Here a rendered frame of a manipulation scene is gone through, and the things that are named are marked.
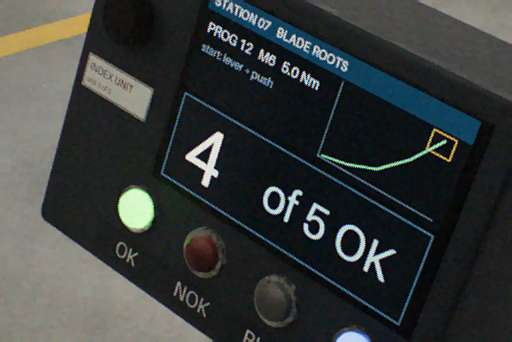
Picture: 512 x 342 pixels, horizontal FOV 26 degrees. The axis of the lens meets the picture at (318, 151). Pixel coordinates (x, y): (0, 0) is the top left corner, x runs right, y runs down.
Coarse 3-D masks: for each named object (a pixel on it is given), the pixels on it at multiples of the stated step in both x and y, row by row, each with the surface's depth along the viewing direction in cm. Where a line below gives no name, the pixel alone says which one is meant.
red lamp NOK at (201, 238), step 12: (204, 228) 58; (192, 240) 57; (204, 240) 57; (216, 240) 57; (192, 252) 57; (204, 252) 57; (216, 252) 57; (192, 264) 57; (204, 264) 57; (216, 264) 57; (204, 276) 58
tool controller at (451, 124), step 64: (128, 0) 57; (192, 0) 57; (256, 0) 54; (320, 0) 53; (384, 0) 58; (128, 64) 60; (192, 64) 57; (256, 64) 55; (320, 64) 53; (384, 64) 51; (448, 64) 49; (64, 128) 63; (128, 128) 60; (256, 128) 55; (320, 128) 53; (384, 128) 51; (448, 128) 49; (64, 192) 64; (256, 192) 56; (320, 192) 53; (384, 192) 51; (448, 192) 49; (128, 256) 61; (256, 256) 56; (320, 256) 54; (384, 256) 52; (448, 256) 50; (192, 320) 59; (256, 320) 57; (320, 320) 54; (384, 320) 52; (448, 320) 50
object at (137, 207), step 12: (132, 192) 60; (144, 192) 60; (120, 204) 60; (132, 204) 59; (144, 204) 59; (156, 204) 60; (120, 216) 61; (132, 216) 60; (144, 216) 59; (156, 216) 60; (132, 228) 60; (144, 228) 60
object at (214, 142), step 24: (192, 96) 57; (192, 120) 57; (216, 120) 56; (168, 144) 58; (192, 144) 58; (216, 144) 57; (240, 144) 56; (168, 168) 59; (192, 168) 58; (216, 168) 57; (240, 168) 56; (192, 192) 58; (216, 192) 57
